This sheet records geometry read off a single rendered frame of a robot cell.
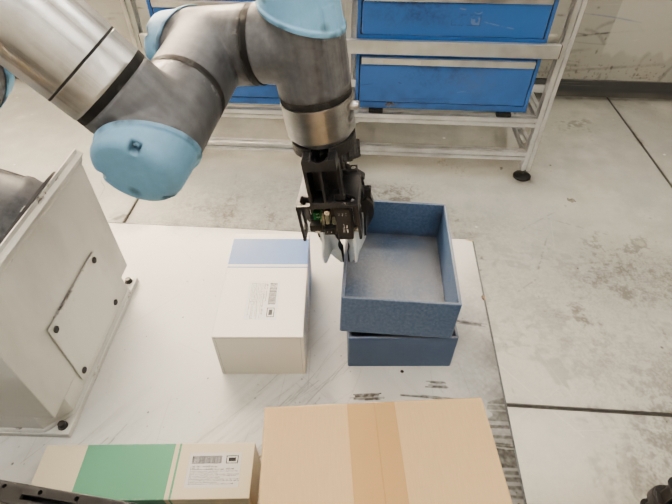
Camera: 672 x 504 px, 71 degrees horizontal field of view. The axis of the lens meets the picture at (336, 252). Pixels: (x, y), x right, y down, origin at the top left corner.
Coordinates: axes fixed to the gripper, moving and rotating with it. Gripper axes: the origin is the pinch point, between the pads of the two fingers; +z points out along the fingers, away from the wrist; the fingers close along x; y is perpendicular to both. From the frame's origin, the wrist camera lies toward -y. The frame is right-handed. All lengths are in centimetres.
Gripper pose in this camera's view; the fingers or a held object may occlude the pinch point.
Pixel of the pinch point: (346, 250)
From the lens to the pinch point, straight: 67.0
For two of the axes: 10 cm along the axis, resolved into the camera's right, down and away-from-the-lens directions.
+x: 9.9, -0.3, -1.6
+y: -0.9, 7.0, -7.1
